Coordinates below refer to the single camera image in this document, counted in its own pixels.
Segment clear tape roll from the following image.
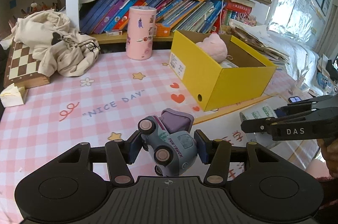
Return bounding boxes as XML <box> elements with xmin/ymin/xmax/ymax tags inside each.
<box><xmin>239</xmin><ymin>103</ymin><xmax>289</xmax><ymax>149</ymax></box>

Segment yellow cardboard box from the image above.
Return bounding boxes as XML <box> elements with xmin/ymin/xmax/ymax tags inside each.
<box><xmin>170</xmin><ymin>30</ymin><xmax>277</xmax><ymax>112</ymax></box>

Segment person's right hand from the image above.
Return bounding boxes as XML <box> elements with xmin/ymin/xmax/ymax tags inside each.
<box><xmin>317</xmin><ymin>137</ymin><xmax>338</xmax><ymax>178</ymax></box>

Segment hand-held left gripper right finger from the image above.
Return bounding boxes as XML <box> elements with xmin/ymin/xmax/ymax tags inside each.
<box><xmin>194</xmin><ymin>130</ymin><xmax>282</xmax><ymax>186</ymax></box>

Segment pink plush toy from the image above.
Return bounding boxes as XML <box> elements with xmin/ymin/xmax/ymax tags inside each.
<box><xmin>195</xmin><ymin>33</ymin><xmax>229</xmax><ymax>62</ymax></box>

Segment white orange toothpaste box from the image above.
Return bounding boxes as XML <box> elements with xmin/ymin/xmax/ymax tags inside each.
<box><xmin>219</xmin><ymin>58</ymin><xmax>239</xmax><ymax>68</ymax></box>

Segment row of colourful books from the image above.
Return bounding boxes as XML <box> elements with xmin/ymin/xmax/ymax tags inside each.
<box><xmin>79</xmin><ymin>0</ymin><xmax>254</xmax><ymax>34</ymax></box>

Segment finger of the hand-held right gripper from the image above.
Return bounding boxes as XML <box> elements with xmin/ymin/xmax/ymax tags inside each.
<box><xmin>275</xmin><ymin>95</ymin><xmax>338</xmax><ymax>119</ymax></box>
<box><xmin>241</xmin><ymin>108</ymin><xmax>338</xmax><ymax>134</ymax></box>

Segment pink cylindrical canister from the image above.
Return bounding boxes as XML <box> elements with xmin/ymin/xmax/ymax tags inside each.
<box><xmin>125</xmin><ymin>5</ymin><xmax>157</xmax><ymax>60</ymax></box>

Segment small orange box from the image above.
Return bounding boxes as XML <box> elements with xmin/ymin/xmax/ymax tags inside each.
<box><xmin>154</xmin><ymin>23</ymin><xmax>172</xmax><ymax>37</ymax></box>

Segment pink checked tablecloth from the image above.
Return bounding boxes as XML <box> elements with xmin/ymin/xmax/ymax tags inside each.
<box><xmin>0</xmin><ymin>48</ymin><xmax>317</xmax><ymax>187</ymax></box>

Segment grey purple toy truck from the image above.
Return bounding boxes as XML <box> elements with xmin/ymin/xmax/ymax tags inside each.
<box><xmin>138</xmin><ymin>108</ymin><xmax>198</xmax><ymax>177</ymax></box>

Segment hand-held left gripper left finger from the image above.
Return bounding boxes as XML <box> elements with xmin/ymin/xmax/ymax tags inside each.
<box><xmin>57</xmin><ymin>132</ymin><xmax>144</xmax><ymax>187</ymax></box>

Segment cream canvas bag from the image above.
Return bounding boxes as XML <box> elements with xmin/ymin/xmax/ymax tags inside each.
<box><xmin>12</xmin><ymin>11</ymin><xmax>101</xmax><ymax>77</ymax></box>

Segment wooden chessboard box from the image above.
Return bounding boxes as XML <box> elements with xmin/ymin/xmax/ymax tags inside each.
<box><xmin>4</xmin><ymin>38</ymin><xmax>50</xmax><ymax>88</ymax></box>

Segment yellow framed whiteboard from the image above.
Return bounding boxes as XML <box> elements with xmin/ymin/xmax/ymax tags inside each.
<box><xmin>193</xmin><ymin>92</ymin><xmax>325</xmax><ymax>182</ymax></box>

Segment stack of papers and booklets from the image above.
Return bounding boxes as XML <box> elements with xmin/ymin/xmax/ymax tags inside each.
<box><xmin>230</xmin><ymin>19</ymin><xmax>291</xmax><ymax>63</ymax></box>

